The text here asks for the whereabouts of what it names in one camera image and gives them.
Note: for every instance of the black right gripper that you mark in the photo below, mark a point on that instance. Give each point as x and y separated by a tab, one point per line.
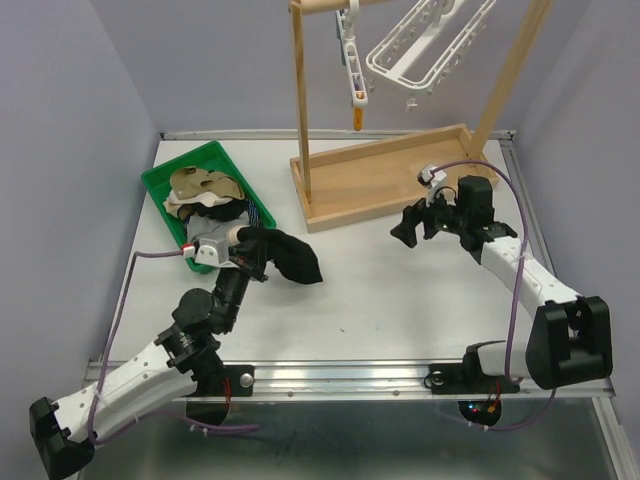
412	216

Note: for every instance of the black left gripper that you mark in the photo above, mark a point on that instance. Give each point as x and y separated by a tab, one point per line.
251	257

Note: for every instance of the blue striped underwear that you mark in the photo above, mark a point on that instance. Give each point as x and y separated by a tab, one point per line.
259	215

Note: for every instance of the black underwear cream waistband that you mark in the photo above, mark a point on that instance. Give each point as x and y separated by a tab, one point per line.
294	259

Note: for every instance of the wooden clothes rack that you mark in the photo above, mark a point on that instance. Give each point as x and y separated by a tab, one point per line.
366	181

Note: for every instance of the beige underwear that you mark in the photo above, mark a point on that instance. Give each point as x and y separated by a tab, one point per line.
173	204

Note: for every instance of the grey underwear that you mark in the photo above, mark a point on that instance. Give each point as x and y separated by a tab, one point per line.
202	228

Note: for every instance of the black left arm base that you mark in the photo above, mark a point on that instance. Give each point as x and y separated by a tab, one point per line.
235	381

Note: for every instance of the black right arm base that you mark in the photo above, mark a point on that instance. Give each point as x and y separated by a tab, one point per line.
450	377

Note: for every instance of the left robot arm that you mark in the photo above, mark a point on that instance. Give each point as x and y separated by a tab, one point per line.
182	360

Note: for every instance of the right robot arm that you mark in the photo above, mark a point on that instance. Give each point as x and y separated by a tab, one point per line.
570	337

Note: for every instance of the white straight clip hanger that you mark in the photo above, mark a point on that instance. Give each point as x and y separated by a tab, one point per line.
345	26

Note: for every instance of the white rectangular clip hanger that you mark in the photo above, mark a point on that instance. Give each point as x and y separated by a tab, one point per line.
421	51

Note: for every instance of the green plastic tray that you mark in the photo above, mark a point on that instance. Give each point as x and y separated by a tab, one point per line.
211	157

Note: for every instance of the orange clothes peg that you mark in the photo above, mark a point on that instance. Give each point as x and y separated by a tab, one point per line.
358	117

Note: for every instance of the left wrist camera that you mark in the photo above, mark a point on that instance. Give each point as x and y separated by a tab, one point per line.
213	253

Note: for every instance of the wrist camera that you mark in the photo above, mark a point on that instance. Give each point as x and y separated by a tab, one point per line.
213	253
432	179

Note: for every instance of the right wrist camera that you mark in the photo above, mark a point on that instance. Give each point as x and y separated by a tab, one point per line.
432	179

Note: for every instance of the aluminium mounting rail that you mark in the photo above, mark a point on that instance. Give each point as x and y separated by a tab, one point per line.
379	380

